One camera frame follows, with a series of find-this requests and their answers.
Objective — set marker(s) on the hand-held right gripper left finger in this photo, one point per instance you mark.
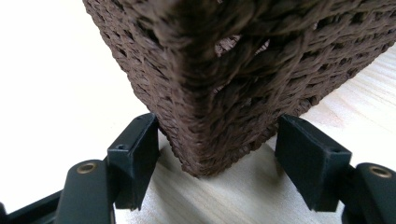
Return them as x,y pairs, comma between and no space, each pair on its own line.
130,174

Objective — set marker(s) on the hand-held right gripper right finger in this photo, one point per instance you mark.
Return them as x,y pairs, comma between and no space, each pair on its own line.
314,168

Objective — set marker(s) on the brown woven basket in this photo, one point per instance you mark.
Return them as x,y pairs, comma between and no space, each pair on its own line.
236,77

